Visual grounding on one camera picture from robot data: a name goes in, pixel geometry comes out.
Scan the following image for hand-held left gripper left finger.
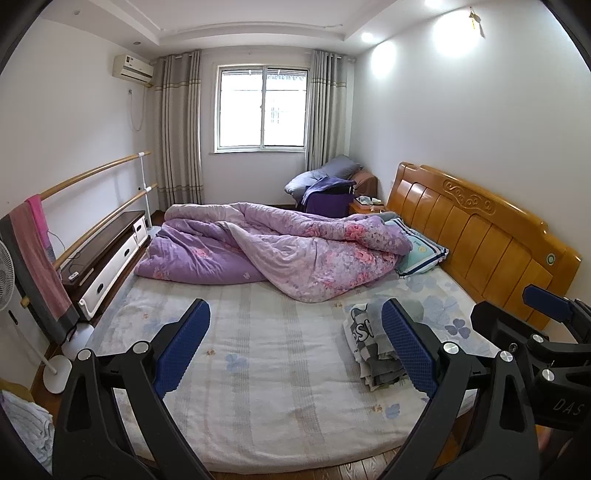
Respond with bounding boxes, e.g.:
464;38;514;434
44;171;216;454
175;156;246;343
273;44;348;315
53;298;218;480

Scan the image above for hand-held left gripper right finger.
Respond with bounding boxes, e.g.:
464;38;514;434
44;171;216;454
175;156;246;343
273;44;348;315
379;298;539;480

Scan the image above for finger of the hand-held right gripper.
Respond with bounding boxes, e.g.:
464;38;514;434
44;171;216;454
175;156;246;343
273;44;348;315
523;284;591;334
470;301;568;384

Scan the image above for grey hoodie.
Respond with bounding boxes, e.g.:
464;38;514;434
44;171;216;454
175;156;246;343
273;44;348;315
342;301;423;366

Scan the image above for folded dark grey clothes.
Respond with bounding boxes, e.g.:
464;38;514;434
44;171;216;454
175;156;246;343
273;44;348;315
360;352;411;394

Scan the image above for wooden bed headboard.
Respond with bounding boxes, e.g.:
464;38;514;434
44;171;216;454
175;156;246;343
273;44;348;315
386;161;583;332

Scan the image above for blue striped pillow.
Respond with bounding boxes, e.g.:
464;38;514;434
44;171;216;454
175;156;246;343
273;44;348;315
385;217;450;278

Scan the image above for wooden nightstand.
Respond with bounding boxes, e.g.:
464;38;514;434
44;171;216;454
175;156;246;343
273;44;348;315
348;196;387;216

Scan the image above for purple floral quilt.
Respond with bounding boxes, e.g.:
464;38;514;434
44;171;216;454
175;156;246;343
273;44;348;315
135;202;413;304

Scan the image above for white barre stand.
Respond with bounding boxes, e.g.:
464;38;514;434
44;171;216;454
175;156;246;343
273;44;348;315
137;151;154;232

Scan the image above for dark grey hanging cloth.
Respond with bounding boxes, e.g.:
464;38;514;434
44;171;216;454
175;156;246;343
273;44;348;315
0;213;80;345

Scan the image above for brown armchair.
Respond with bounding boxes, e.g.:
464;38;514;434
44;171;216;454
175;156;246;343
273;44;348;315
352;169;380;205

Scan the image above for dark purple cloth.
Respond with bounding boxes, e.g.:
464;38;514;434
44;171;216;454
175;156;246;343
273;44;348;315
301;178;357;217

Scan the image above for white standing fan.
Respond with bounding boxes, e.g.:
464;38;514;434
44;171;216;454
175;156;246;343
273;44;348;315
0;239;73;396

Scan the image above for white towel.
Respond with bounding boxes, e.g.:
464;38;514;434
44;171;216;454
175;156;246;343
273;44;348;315
0;389;56;474

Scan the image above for grey striped curtain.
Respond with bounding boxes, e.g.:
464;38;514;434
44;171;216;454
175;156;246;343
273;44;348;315
154;49;205;209
305;49;348;172

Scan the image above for window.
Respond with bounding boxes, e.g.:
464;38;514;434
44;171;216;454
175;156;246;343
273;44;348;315
212;64;310;154

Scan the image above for white air conditioner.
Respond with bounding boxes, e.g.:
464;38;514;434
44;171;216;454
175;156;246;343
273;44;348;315
112;54;155;86

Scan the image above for hanging ceiling ornament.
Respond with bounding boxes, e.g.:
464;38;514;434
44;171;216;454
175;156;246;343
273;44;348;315
468;6;488;40

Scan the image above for wooden barre rail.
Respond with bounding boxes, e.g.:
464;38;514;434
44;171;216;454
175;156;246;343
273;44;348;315
52;183;158;271
39;151;151;202

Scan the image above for white air conditioner cord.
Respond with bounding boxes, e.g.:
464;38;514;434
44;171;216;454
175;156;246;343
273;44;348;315
128;88;145;133

